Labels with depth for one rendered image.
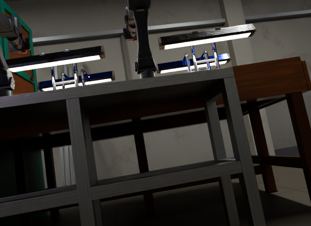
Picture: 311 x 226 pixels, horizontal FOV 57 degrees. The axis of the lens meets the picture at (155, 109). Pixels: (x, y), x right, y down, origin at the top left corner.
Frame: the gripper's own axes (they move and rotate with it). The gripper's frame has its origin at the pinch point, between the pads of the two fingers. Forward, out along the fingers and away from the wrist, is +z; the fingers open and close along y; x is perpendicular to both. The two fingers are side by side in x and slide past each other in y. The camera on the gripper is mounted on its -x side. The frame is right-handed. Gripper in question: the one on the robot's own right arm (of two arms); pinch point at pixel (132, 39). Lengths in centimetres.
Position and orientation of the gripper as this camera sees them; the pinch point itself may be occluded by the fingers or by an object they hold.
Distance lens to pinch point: 171.9
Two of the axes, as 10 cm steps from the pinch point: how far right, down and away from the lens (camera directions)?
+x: 1.7, 9.7, -1.9
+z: -1.1, 2.1, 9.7
